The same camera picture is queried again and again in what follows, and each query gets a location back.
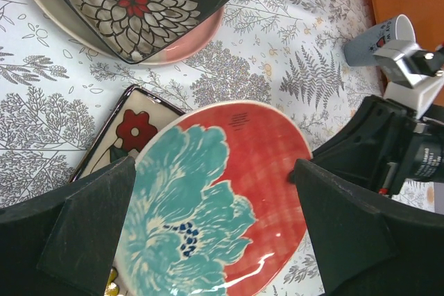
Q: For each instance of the orange plastic bin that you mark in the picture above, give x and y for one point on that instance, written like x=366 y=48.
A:
x=426 y=17

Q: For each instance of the square dark rimmed plate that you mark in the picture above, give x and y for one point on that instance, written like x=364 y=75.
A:
x=136 y=118

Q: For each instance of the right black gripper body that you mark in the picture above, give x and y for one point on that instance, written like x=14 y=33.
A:
x=417 y=155

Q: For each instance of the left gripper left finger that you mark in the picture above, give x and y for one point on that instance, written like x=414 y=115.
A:
x=64 y=241

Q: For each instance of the red and teal round plate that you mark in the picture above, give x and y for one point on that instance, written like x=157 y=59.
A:
x=213 y=211

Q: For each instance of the small grey white cup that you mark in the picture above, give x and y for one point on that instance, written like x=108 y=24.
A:
x=359 y=51

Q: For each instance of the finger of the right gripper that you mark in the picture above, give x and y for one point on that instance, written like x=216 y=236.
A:
x=362 y=150

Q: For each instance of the pink round plate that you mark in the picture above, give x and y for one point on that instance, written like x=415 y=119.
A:
x=67 y=20

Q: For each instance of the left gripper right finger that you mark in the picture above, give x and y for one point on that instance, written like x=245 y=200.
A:
x=368 y=244

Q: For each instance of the floral patterned table mat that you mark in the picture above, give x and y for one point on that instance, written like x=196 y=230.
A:
x=57 y=94

